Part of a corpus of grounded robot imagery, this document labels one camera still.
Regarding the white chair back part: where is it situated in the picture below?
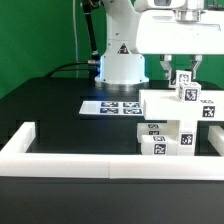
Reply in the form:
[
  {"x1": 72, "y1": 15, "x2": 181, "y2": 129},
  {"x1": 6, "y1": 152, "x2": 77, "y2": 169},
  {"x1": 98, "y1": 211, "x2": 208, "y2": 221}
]
[{"x1": 139, "y1": 90, "x2": 224, "y2": 121}]

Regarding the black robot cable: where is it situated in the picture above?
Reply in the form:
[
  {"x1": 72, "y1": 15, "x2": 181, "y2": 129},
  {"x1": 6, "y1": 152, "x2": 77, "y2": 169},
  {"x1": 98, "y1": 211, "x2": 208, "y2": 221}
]
[{"x1": 44, "y1": 61, "x2": 100, "y2": 79}]

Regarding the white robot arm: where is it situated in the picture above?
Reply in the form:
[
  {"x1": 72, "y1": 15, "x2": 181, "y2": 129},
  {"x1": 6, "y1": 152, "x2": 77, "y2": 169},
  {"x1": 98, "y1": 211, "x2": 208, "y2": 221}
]
[{"x1": 95, "y1": 0, "x2": 224, "y2": 89}]

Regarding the white U-shaped fence frame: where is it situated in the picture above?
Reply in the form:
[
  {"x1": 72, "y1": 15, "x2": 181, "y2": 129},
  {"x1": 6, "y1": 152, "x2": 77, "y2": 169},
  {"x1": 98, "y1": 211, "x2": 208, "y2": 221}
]
[{"x1": 0, "y1": 122, "x2": 224, "y2": 181}]

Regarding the white tagged cube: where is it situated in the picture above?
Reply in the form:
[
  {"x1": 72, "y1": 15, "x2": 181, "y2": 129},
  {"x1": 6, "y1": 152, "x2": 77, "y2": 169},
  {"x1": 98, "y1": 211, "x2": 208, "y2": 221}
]
[
  {"x1": 178, "y1": 82, "x2": 201, "y2": 102},
  {"x1": 169, "y1": 70, "x2": 192, "y2": 88}
]

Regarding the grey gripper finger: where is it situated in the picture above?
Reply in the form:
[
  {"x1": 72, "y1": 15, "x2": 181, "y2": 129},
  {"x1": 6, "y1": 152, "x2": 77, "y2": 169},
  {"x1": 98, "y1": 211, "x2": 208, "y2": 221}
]
[
  {"x1": 190, "y1": 55, "x2": 202, "y2": 79},
  {"x1": 160, "y1": 54, "x2": 174, "y2": 81}
]

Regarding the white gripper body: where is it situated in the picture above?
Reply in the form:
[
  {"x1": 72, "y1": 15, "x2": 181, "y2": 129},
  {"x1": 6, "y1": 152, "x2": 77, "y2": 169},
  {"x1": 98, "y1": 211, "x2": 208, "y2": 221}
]
[{"x1": 133, "y1": 0, "x2": 224, "y2": 55}]

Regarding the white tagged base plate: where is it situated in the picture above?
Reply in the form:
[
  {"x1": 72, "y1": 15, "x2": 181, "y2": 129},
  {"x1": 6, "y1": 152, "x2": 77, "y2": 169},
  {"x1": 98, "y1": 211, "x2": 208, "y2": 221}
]
[{"x1": 79, "y1": 101, "x2": 143, "y2": 116}]

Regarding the thin white cable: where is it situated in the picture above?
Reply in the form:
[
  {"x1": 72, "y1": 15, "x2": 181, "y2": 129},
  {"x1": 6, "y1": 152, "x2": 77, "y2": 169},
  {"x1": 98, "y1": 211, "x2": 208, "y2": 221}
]
[{"x1": 72, "y1": 0, "x2": 80, "y2": 79}]

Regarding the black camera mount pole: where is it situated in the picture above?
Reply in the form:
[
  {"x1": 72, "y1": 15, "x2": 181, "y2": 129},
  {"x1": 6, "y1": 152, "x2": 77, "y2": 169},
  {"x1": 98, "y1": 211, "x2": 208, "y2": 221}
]
[{"x1": 81, "y1": 0, "x2": 100, "y2": 60}]

